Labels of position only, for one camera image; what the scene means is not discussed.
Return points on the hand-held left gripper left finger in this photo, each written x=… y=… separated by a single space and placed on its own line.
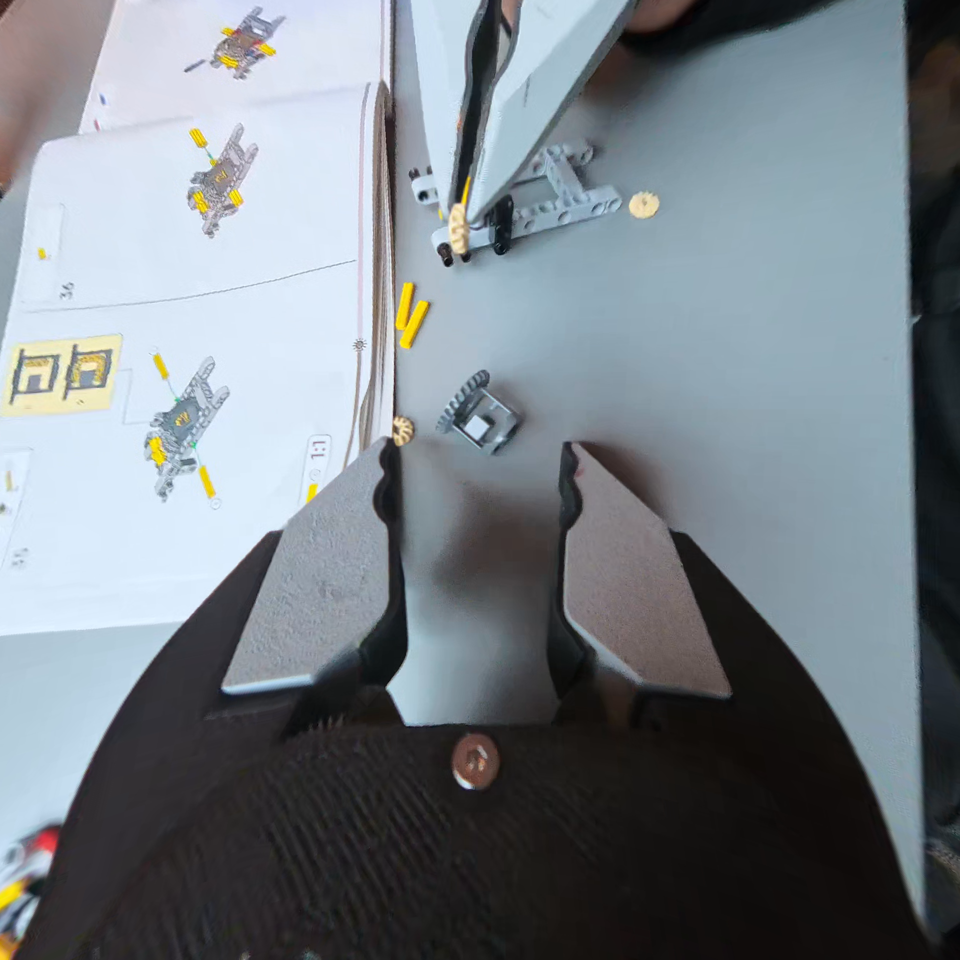
x=330 y=585

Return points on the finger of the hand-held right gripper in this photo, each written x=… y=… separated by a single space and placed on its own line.
x=442 y=75
x=555 y=60

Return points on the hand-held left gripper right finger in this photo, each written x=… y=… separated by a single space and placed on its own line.
x=637 y=600

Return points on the grey lego frame assembly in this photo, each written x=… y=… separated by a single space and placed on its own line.
x=570 y=195

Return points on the tan lego gear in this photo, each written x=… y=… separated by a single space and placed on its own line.
x=459 y=226
x=403 y=431
x=643 y=205

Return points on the person's right forearm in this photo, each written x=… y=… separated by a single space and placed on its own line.
x=675 y=37

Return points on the grey lego differential with gear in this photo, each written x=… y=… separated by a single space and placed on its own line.
x=487 y=420

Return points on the yellow lego axle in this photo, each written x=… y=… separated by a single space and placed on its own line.
x=405 y=306
x=416 y=322

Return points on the lego set box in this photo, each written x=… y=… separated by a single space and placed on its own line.
x=30 y=862

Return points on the white instruction booklet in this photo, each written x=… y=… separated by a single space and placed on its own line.
x=262 y=300

